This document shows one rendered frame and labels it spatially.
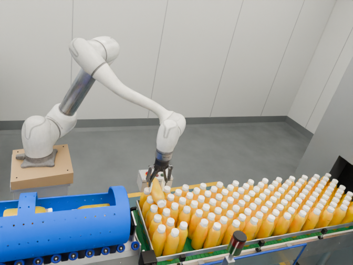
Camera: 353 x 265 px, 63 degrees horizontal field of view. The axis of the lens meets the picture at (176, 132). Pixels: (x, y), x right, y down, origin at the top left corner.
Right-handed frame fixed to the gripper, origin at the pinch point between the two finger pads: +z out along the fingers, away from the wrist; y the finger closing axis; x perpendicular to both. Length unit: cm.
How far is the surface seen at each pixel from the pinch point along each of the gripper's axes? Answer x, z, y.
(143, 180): 12.2, 5.2, -4.1
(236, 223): -28.1, 5.8, 39.0
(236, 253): -51, -3, 22
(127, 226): -25.2, 0.3, -21.5
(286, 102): 289, 71, 361
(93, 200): 1.3, 7.4, -33.6
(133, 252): -23.5, 22.6, -15.3
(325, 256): -32, 51, 129
